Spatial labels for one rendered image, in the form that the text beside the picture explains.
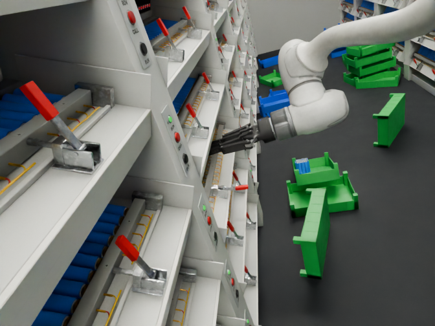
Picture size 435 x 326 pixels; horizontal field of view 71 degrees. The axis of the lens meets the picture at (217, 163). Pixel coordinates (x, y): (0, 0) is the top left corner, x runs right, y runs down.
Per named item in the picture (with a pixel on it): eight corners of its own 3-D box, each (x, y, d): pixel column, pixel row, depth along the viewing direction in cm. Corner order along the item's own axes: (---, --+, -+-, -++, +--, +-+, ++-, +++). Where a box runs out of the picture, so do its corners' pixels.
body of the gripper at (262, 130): (278, 145, 89) (248, 154, 91) (276, 131, 96) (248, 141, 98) (270, 122, 85) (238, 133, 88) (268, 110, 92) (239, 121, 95)
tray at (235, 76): (241, 85, 183) (245, 62, 176) (236, 129, 132) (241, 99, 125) (208, 80, 184) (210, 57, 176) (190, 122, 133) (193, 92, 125)
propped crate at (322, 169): (294, 171, 178) (291, 158, 177) (329, 165, 174) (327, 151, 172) (297, 186, 150) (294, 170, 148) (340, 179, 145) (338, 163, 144)
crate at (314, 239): (330, 224, 137) (312, 222, 141) (325, 188, 127) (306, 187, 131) (322, 280, 115) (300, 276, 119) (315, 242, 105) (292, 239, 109)
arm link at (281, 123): (294, 127, 95) (276, 134, 96) (285, 101, 91) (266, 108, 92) (298, 141, 87) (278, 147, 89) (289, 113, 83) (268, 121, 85)
